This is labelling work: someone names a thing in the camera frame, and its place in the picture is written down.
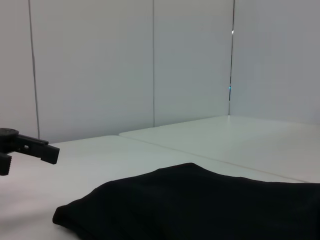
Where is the black shirt with FREE print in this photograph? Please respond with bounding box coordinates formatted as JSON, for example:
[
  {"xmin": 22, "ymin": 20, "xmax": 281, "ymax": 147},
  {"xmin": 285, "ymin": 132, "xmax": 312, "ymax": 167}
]
[{"xmin": 52, "ymin": 162, "xmax": 320, "ymax": 240}]

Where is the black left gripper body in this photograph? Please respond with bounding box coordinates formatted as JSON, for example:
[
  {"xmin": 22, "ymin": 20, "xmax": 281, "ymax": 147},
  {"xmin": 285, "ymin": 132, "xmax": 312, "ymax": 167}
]
[{"xmin": 0, "ymin": 127, "xmax": 20, "ymax": 155}]

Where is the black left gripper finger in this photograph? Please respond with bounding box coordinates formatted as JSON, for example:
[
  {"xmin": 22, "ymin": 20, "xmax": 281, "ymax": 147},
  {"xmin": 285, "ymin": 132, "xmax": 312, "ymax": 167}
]
[
  {"xmin": 13, "ymin": 133, "xmax": 61, "ymax": 165},
  {"xmin": 0, "ymin": 152, "xmax": 13, "ymax": 176}
]

